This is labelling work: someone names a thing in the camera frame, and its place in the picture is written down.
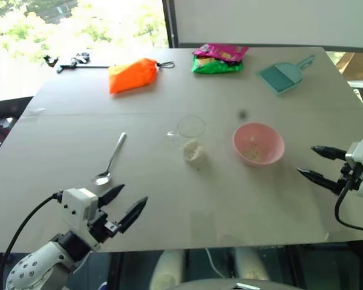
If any white rounded shape under table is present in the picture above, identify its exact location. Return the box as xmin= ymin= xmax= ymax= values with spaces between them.
xmin=149 ymin=250 xmax=186 ymax=290
xmin=234 ymin=246 xmax=270 ymax=281

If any brown cardboard box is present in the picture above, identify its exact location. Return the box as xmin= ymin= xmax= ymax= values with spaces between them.
xmin=335 ymin=51 xmax=363 ymax=81

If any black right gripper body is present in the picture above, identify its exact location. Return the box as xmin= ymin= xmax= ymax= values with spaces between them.
xmin=338 ymin=161 xmax=362 ymax=193

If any small black clip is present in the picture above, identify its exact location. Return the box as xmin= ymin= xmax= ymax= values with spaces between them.
xmin=42 ymin=54 xmax=59 ymax=68

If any food residue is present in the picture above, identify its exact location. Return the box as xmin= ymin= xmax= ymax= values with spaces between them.
xmin=241 ymin=135 xmax=269 ymax=160

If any silver metal spoon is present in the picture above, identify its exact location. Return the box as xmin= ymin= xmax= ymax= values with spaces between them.
xmin=90 ymin=131 xmax=128 ymax=186

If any thin white cable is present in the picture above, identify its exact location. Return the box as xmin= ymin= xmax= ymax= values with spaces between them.
xmin=203 ymin=248 xmax=225 ymax=278

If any teal plastic dustpan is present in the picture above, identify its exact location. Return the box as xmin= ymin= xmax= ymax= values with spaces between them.
xmin=257 ymin=54 xmax=316 ymax=97

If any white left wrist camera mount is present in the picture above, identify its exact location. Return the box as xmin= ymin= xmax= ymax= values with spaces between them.
xmin=61 ymin=187 xmax=100 ymax=251

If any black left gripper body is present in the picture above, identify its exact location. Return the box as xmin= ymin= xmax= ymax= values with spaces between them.
xmin=87 ymin=207 xmax=123 ymax=244

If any clear glass cup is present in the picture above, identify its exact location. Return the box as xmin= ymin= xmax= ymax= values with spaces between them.
xmin=166 ymin=115 xmax=207 ymax=170

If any magenta snack bag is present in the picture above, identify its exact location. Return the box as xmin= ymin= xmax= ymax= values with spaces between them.
xmin=192 ymin=42 xmax=250 ymax=63

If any thin black rod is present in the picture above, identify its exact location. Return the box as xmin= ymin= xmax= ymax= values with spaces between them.
xmin=56 ymin=62 xmax=111 ymax=74

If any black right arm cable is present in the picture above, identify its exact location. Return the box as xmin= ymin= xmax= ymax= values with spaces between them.
xmin=334 ymin=180 xmax=363 ymax=234

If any pink plastic bowl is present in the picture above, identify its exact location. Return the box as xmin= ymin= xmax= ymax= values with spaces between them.
xmin=232 ymin=121 xmax=286 ymax=167

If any green snack bag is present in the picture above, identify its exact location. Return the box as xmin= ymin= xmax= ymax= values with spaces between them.
xmin=191 ymin=55 xmax=244 ymax=74

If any black window frame post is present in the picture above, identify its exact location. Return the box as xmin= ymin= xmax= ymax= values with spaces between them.
xmin=162 ymin=0 xmax=178 ymax=49

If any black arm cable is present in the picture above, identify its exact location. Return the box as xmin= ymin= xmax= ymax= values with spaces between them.
xmin=334 ymin=180 xmax=363 ymax=234
xmin=0 ymin=190 xmax=64 ymax=290

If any orange fabric pouch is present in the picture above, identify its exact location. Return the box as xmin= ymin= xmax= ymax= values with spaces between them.
xmin=108 ymin=57 xmax=159 ymax=95

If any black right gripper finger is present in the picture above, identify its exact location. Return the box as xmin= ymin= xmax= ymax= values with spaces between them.
xmin=310 ymin=145 xmax=349 ymax=161
xmin=296 ymin=168 xmax=342 ymax=195

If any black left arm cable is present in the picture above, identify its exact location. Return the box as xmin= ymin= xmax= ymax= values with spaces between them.
xmin=0 ymin=190 xmax=64 ymax=290

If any black and white key cluster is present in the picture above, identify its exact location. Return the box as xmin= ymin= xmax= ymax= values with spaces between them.
xmin=68 ymin=52 xmax=91 ymax=65

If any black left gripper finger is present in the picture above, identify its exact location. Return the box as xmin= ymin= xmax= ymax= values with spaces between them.
xmin=97 ymin=184 xmax=126 ymax=209
xmin=118 ymin=196 xmax=149 ymax=234

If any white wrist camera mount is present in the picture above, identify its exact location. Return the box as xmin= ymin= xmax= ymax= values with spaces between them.
xmin=345 ymin=138 xmax=363 ymax=198
xmin=61 ymin=187 xmax=100 ymax=251

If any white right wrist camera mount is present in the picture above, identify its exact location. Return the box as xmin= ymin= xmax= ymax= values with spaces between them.
xmin=345 ymin=138 xmax=363 ymax=198

